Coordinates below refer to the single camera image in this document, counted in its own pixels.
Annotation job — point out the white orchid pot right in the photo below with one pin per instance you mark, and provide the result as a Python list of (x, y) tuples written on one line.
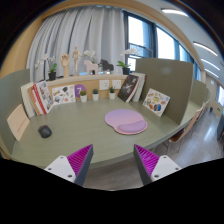
[(124, 66)]

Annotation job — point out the wooden mannequin figure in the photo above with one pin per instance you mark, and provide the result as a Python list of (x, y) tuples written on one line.
[(76, 55)]

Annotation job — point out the small potted succulent middle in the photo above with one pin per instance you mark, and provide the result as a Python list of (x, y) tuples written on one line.
[(95, 94)]

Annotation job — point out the small potted succulent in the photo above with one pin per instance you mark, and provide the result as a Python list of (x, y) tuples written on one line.
[(112, 93), (95, 94), (83, 96)]

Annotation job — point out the purple number seven card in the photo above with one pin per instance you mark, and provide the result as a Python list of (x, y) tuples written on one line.
[(78, 89)]

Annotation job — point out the red white book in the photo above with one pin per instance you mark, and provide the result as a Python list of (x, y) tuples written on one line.
[(42, 99)]

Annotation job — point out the pink horse figurine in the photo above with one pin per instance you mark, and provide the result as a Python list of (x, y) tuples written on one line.
[(90, 66)]

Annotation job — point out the white illustrated picture card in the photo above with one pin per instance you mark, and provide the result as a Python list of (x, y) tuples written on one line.
[(64, 94)]

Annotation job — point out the small potted succulent left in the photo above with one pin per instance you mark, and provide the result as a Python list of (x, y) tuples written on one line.
[(83, 96)]

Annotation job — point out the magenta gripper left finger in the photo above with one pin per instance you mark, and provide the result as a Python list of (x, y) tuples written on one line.
[(73, 168)]

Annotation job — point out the purple mouse pad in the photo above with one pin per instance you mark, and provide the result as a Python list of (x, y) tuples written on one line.
[(126, 121)]

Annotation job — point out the white orchid pot left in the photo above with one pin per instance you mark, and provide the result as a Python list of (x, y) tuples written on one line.
[(52, 65)]

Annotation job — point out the small potted succulent right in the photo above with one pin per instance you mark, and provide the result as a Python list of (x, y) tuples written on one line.
[(112, 93)]

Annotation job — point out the black computer mouse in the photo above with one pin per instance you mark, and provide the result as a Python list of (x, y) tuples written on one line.
[(44, 131)]

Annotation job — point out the grey curtain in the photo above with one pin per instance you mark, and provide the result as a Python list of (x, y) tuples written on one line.
[(94, 28)]

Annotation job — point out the black horse figurine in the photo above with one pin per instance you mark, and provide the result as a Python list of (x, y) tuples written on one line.
[(106, 65)]

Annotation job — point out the white book far left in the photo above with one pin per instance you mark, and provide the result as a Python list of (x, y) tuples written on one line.
[(26, 100)]

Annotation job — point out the beige card left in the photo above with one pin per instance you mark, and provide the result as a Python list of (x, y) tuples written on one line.
[(18, 122)]

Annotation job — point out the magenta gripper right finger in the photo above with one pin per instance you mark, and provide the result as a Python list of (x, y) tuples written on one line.
[(151, 166)]

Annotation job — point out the colourful food picture card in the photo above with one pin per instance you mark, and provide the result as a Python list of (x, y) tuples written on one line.
[(156, 101)]

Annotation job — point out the wooden chair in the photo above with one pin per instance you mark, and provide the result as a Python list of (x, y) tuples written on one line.
[(191, 114)]

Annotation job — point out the wooden hand model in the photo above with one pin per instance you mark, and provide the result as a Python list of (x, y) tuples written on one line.
[(64, 59)]

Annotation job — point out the white book behind black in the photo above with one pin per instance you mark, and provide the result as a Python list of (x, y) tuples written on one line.
[(140, 86)]

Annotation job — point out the white orchid pot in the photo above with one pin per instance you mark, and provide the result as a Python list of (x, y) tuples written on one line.
[(124, 66), (52, 65)]

